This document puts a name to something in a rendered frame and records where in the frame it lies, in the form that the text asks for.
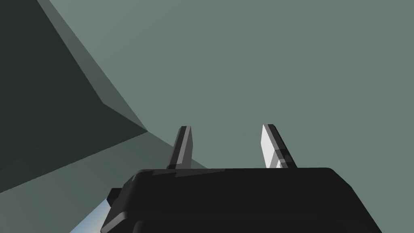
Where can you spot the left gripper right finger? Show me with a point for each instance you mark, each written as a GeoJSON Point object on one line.
{"type": "Point", "coordinates": [273, 149]}

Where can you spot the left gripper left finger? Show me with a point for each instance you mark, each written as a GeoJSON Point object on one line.
{"type": "Point", "coordinates": [182, 150]}

